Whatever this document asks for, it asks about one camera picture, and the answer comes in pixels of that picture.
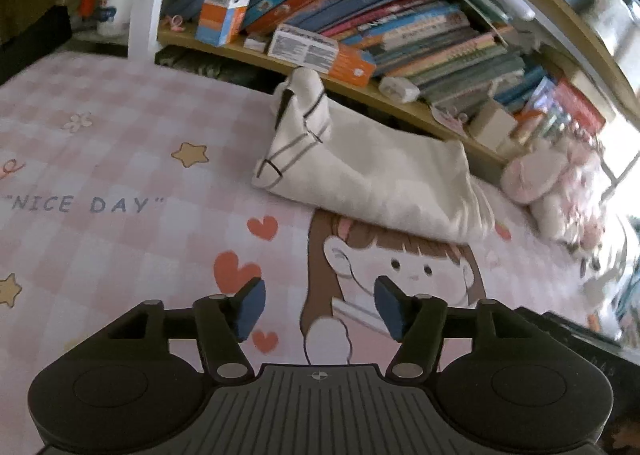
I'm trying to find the white pink plush bunny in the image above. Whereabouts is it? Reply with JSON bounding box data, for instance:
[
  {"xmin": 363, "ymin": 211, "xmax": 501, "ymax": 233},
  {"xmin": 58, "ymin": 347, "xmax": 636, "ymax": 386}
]
[{"xmin": 499, "ymin": 134, "xmax": 609, "ymax": 244}]

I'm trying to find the pink checked cartoon desk mat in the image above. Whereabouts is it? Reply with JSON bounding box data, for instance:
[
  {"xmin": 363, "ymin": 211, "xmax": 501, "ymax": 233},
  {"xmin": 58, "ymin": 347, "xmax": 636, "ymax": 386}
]
[{"xmin": 0, "ymin": 49, "xmax": 622, "ymax": 436}]

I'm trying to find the black chair back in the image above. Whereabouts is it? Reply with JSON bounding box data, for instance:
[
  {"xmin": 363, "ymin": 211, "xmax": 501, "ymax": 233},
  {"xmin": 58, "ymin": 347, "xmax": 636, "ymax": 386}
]
[{"xmin": 0, "ymin": 6, "xmax": 74, "ymax": 86}]

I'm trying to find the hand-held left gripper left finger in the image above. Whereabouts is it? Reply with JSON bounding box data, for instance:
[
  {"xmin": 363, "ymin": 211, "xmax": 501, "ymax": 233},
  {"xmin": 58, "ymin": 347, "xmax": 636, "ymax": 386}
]
[{"xmin": 107, "ymin": 277, "xmax": 269, "ymax": 382}]

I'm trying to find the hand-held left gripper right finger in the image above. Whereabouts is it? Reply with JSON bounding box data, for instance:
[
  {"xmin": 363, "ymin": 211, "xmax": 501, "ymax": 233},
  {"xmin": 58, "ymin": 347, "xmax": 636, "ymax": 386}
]
[{"xmin": 373, "ymin": 275, "xmax": 542, "ymax": 382}]

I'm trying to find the flat white orange box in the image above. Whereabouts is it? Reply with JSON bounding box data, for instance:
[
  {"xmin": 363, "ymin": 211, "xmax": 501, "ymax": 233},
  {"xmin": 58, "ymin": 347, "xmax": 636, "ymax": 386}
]
[{"xmin": 267, "ymin": 23, "xmax": 377, "ymax": 88}]

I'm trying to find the white tub green lid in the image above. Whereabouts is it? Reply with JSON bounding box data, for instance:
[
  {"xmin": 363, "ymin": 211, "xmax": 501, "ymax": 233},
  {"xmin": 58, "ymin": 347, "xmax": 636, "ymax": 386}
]
[{"xmin": 97, "ymin": 0, "xmax": 134, "ymax": 39}]

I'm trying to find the small white case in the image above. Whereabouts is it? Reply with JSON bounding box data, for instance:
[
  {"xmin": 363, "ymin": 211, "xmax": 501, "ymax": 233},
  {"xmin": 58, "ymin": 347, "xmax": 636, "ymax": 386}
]
[{"xmin": 378, "ymin": 76, "xmax": 422, "ymax": 104}]

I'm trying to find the row of colourful books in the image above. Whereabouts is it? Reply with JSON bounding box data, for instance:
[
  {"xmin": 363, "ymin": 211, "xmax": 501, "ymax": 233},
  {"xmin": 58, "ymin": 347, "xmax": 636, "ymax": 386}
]
[{"xmin": 170, "ymin": 0, "xmax": 557, "ymax": 126}]

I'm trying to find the cream printed T-shirt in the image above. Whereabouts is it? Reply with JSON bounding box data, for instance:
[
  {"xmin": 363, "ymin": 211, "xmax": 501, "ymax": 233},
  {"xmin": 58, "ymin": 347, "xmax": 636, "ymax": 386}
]
[{"xmin": 249, "ymin": 67, "xmax": 497, "ymax": 244}]

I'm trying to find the red thick book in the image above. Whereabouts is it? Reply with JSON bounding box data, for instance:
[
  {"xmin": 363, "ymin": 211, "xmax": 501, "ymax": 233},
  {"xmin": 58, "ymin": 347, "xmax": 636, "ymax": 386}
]
[{"xmin": 552, "ymin": 79, "xmax": 607, "ymax": 134}]

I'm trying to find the small cardboard box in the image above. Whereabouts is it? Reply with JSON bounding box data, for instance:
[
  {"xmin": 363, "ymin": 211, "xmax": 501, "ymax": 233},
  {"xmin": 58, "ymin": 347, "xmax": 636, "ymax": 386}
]
[{"xmin": 467, "ymin": 99, "xmax": 519, "ymax": 146}]

